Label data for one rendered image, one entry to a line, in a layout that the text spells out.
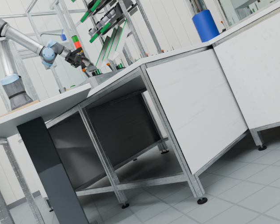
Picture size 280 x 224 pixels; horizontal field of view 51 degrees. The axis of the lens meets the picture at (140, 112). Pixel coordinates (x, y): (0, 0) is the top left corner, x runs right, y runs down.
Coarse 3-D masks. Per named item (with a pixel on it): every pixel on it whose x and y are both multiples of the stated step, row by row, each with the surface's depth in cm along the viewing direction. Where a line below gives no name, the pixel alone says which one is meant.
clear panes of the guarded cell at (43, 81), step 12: (84, 24) 375; (84, 36) 382; (24, 48) 343; (96, 48) 374; (24, 60) 339; (36, 60) 349; (96, 60) 381; (0, 72) 297; (36, 72) 344; (48, 72) 354; (0, 84) 306; (36, 84) 340; (48, 84) 350; (48, 96) 346
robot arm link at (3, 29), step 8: (0, 24) 188; (8, 24) 192; (0, 32) 190; (8, 32) 190; (16, 32) 192; (16, 40) 193; (24, 40) 193; (32, 40) 195; (32, 48) 195; (40, 48) 195; (48, 48) 195; (48, 56) 195
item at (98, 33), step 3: (111, 9) 210; (105, 15) 206; (102, 27) 203; (99, 30) 201; (96, 33) 199; (99, 33) 200; (93, 36) 203; (96, 36) 201; (90, 39) 207; (93, 39) 205; (90, 42) 210
